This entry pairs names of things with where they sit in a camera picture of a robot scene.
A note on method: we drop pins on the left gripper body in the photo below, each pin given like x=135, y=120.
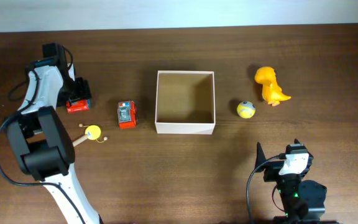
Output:
x=76, y=91

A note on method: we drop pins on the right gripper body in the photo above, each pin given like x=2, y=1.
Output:
x=274, y=167

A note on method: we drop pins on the red toy fire truck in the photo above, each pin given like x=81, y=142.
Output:
x=81, y=105

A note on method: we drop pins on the small red toy car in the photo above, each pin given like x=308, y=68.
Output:
x=126, y=111

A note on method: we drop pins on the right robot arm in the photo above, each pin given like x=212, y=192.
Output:
x=302, y=200

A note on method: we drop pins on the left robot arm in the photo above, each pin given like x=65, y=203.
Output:
x=41, y=145

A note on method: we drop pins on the yellow wooden rattle drum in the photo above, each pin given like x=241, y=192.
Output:
x=92, y=133

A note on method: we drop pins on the yellow grey ball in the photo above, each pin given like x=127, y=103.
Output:
x=246, y=109

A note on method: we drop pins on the orange toy dinosaur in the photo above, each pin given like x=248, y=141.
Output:
x=271, y=92

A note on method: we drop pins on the white cardboard box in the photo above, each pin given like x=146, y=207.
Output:
x=185, y=102

